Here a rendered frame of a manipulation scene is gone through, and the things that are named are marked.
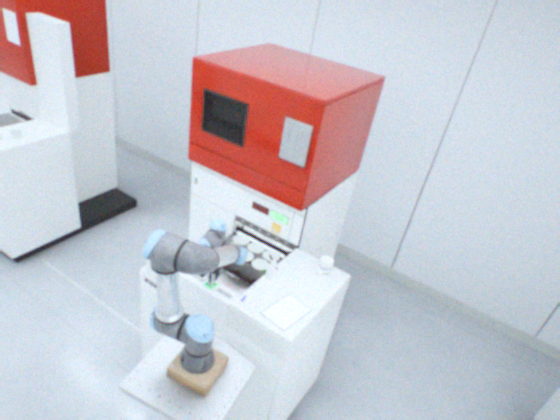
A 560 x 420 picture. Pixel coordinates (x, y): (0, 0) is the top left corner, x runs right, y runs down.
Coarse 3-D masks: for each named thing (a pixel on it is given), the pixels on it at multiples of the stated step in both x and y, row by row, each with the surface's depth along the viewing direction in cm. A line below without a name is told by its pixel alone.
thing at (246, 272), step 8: (240, 232) 267; (232, 240) 260; (256, 240) 263; (256, 256) 250; (280, 256) 253; (232, 264) 242; (248, 264) 243; (232, 272) 236; (240, 272) 237; (248, 272) 238; (256, 272) 239; (264, 272) 239; (248, 280) 232; (256, 280) 233
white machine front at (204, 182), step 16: (192, 176) 277; (208, 176) 269; (224, 176) 261; (192, 192) 284; (208, 192) 275; (224, 192) 266; (240, 192) 259; (256, 192) 252; (192, 208) 290; (208, 208) 281; (224, 208) 272; (240, 208) 264; (272, 208) 249; (288, 208) 243; (256, 224) 262; (288, 224) 247; (288, 240) 253
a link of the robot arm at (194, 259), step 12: (180, 252) 147; (192, 252) 147; (204, 252) 150; (216, 252) 157; (228, 252) 172; (240, 252) 185; (180, 264) 147; (192, 264) 147; (204, 264) 150; (216, 264) 155; (240, 264) 187
